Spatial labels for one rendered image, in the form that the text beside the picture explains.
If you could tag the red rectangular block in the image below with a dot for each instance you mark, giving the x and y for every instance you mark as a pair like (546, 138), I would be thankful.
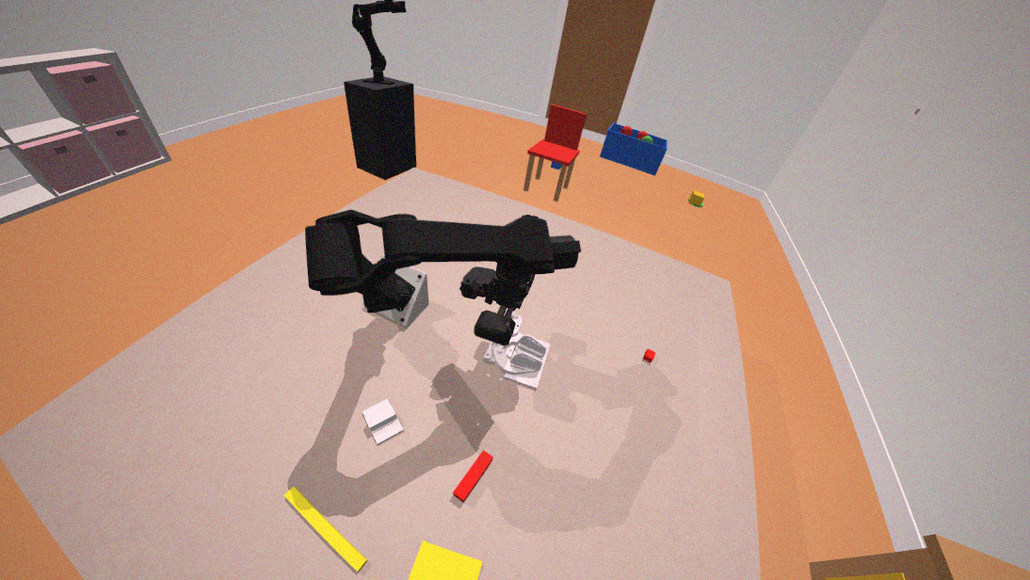
(471, 478)

